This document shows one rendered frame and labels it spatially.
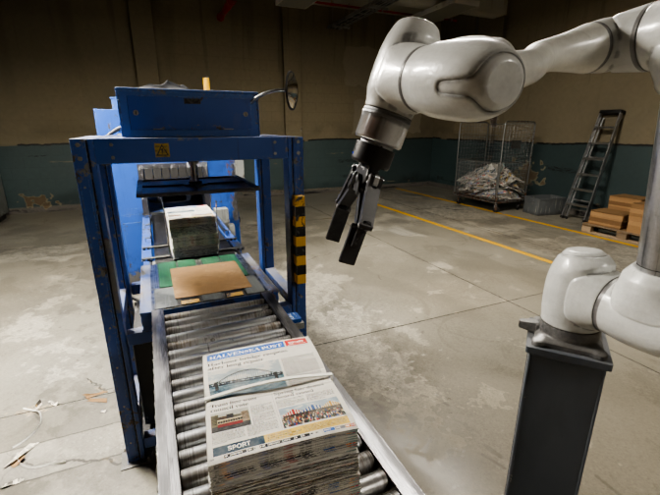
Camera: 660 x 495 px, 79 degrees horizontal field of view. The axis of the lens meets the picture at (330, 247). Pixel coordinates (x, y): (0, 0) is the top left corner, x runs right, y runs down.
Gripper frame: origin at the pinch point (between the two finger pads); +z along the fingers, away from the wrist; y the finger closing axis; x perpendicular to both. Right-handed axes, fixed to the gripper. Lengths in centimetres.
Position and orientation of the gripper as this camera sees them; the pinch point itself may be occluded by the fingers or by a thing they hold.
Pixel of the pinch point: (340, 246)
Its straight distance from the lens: 78.3
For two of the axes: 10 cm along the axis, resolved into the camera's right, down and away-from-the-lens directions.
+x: -9.3, -2.5, -2.7
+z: -3.2, 9.1, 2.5
